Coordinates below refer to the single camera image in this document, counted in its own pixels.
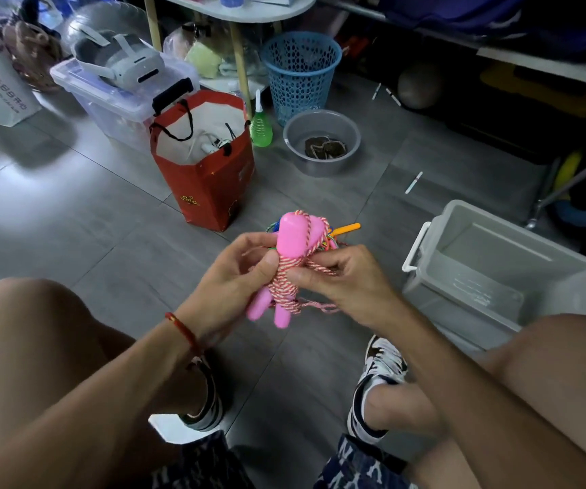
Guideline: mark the person's left hand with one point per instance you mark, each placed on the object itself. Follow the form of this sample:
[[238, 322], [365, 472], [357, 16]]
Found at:
[[227, 290]]

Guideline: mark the person's right hand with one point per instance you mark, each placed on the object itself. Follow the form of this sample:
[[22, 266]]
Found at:
[[354, 290]]

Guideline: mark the grey plastic storage bin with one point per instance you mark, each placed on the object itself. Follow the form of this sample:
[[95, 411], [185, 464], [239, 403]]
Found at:
[[486, 259]]

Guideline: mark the person's right forearm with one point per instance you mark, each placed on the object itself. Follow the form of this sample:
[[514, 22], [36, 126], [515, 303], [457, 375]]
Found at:
[[476, 412]]

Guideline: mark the person's left forearm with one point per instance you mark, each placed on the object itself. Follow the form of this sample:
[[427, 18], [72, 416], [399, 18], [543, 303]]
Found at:
[[94, 417]]

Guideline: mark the person's right shoe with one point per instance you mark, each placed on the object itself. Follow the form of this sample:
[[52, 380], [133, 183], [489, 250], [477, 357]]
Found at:
[[379, 361]]

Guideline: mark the person's shoe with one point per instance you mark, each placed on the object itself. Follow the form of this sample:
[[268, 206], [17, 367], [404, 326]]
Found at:
[[209, 412], [379, 361]]

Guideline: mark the person's left shoe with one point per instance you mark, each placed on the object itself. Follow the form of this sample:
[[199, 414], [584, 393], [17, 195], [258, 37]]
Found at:
[[209, 412]]

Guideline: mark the person's left leg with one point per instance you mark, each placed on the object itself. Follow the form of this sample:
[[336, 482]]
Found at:
[[23, 331]]

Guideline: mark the person's leg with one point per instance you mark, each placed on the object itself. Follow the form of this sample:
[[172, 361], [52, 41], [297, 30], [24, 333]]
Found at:
[[23, 331], [552, 371]]

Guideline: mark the clear plastic storage bin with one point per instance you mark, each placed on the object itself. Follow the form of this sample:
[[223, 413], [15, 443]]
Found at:
[[104, 114]]

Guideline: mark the person's right leg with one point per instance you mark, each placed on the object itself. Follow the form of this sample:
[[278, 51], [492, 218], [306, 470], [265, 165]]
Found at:
[[552, 371]]

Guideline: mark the red paper bag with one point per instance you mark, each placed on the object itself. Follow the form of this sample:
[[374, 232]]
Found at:
[[206, 193]]

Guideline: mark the white marker pen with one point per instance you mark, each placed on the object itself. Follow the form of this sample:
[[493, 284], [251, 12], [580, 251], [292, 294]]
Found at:
[[414, 182], [393, 97], [376, 91]]

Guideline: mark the grey plastic stool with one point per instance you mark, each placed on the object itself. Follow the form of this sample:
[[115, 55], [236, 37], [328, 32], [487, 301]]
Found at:
[[176, 430]]

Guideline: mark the green spray bottle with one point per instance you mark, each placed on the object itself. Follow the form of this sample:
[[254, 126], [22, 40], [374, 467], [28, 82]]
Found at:
[[261, 132]]

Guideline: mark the grey plastic basin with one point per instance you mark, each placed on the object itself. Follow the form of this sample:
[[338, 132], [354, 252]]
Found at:
[[297, 129]]

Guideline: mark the black rectangular pad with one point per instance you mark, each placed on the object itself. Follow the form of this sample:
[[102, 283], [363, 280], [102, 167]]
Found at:
[[172, 96]]

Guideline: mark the brown ball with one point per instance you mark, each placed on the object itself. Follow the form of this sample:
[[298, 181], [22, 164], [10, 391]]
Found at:
[[422, 86]]

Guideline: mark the blue mesh wastebasket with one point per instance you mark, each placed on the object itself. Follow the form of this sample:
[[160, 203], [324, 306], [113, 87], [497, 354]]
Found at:
[[298, 78]]

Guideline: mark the clear plastic bag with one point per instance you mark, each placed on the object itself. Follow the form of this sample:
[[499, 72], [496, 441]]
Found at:
[[202, 60]]

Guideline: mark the white VR headset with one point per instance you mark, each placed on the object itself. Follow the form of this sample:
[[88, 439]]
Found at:
[[130, 68]]

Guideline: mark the multicoloured hula hoop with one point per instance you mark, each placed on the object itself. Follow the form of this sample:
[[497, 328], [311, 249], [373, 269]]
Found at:
[[568, 170]]

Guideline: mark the yellow flat board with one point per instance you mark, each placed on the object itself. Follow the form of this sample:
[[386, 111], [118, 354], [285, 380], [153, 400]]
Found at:
[[517, 81]]

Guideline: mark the white oval side table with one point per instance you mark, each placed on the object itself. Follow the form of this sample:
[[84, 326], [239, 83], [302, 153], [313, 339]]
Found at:
[[262, 12]]

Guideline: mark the blue folded mat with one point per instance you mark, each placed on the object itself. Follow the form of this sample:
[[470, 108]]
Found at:
[[446, 7]]

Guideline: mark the grey balance dome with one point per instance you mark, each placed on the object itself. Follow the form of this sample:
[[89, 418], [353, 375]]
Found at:
[[109, 15]]

